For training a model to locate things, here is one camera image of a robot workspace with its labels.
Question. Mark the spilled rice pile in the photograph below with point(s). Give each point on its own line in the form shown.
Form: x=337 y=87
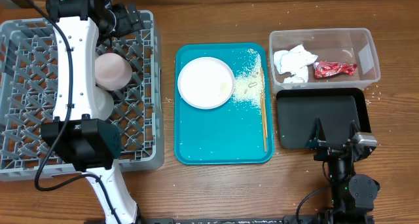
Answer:
x=249 y=80

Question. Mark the wooden chopstick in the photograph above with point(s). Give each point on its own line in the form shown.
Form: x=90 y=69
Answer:
x=263 y=116
x=262 y=82

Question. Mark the red snack wrapper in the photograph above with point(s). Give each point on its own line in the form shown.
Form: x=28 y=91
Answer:
x=330 y=69

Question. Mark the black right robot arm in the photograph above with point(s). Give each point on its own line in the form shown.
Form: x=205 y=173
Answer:
x=352 y=194

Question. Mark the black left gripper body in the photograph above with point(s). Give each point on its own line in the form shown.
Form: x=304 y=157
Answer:
x=124 y=25

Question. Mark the clear plastic bin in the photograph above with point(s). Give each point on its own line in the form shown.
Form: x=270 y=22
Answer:
x=340 y=45

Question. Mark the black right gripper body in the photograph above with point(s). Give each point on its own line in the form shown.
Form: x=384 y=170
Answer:
x=328 y=153

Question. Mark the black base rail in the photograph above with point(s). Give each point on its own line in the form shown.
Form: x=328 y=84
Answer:
x=287 y=219

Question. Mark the grey dishwasher rack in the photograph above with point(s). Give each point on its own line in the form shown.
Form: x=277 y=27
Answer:
x=28 y=96

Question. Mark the white napkin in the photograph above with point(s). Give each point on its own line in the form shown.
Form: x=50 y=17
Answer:
x=295 y=62

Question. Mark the white plate with rice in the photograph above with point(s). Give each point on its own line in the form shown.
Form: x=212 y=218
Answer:
x=206 y=83

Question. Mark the teal plastic tray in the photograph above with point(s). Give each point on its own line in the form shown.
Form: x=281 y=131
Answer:
x=229 y=134

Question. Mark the grey metal bowl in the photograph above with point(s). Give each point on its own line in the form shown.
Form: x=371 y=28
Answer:
x=104 y=103

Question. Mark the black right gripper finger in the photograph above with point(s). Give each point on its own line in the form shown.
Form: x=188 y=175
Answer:
x=354 y=131
x=317 y=137

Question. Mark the small pink plate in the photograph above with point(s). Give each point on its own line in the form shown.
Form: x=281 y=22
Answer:
x=112 y=72

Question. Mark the black tray bin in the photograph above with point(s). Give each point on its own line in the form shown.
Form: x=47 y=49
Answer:
x=336 y=108

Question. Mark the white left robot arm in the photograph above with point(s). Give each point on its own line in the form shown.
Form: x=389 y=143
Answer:
x=79 y=132

